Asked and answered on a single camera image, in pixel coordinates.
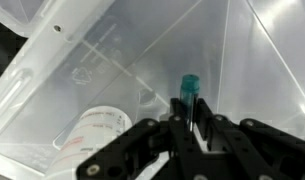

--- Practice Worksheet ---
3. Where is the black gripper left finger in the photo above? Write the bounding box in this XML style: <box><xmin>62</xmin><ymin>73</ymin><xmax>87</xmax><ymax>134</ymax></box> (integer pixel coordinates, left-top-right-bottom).
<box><xmin>75</xmin><ymin>97</ymin><xmax>206</xmax><ymax>180</ymax></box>

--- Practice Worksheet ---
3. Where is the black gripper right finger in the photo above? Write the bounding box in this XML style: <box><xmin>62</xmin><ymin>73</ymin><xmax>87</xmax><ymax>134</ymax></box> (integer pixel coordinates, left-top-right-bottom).
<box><xmin>193</xmin><ymin>98</ymin><xmax>305</xmax><ymax>180</ymax></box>

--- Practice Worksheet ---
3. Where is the teal capped marker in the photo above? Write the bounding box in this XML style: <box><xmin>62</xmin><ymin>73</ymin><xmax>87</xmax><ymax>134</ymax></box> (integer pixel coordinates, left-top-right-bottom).
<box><xmin>179</xmin><ymin>73</ymin><xmax>201</xmax><ymax>133</ymax></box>

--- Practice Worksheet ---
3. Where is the clear plastic storage box lid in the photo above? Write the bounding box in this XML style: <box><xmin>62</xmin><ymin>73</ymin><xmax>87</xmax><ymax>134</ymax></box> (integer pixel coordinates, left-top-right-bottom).
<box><xmin>0</xmin><ymin>0</ymin><xmax>305</xmax><ymax>180</ymax></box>

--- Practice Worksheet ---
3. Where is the clear plastic measuring cup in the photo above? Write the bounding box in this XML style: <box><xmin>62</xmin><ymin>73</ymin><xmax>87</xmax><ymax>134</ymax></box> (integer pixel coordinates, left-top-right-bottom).
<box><xmin>45</xmin><ymin>105</ymin><xmax>134</xmax><ymax>180</ymax></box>

